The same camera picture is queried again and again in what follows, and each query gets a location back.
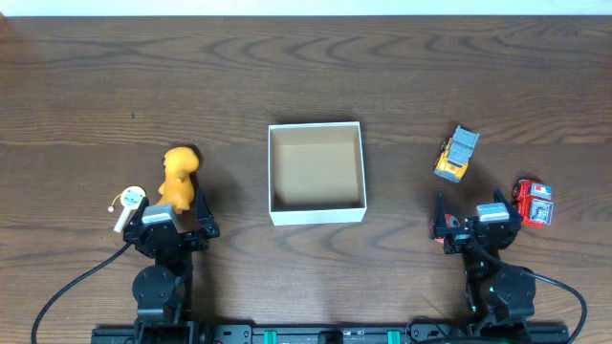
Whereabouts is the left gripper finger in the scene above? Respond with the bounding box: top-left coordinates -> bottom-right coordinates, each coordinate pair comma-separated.
129,197 -> 149,225
196,188 -> 216,232

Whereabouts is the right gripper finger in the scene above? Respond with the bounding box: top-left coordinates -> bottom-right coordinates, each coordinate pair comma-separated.
492,186 -> 522,221
431,193 -> 448,239

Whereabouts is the red toy car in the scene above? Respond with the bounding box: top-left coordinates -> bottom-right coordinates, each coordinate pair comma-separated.
512,179 -> 554,227

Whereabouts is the yellow grey dump truck toy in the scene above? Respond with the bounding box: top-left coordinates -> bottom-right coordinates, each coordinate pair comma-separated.
434,125 -> 480,183

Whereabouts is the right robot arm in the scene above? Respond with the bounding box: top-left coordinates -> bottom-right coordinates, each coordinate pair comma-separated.
430,189 -> 536,343

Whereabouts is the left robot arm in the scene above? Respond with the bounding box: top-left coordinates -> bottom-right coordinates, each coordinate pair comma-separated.
122,189 -> 220,343

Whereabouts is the red ball toy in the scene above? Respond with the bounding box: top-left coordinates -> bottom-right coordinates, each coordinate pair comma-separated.
429,214 -> 461,244

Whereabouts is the small rattle drum toy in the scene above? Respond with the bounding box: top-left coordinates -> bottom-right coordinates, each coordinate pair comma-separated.
107,185 -> 146,233

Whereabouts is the orange dinosaur toy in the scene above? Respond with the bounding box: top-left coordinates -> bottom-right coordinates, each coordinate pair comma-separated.
158,147 -> 200,214

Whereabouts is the white cardboard box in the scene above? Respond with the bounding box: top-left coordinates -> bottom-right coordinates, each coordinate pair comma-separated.
268,121 -> 367,226

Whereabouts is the right black cable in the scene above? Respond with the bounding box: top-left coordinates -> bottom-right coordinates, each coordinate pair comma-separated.
472,238 -> 588,344

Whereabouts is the black cable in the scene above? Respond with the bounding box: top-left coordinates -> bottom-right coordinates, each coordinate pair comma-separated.
30,241 -> 134,344
472,238 -> 588,344

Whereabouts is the left black cable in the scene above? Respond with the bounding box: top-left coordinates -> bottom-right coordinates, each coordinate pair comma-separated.
30,241 -> 134,344

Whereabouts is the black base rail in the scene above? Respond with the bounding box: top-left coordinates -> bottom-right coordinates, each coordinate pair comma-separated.
91,322 -> 570,344

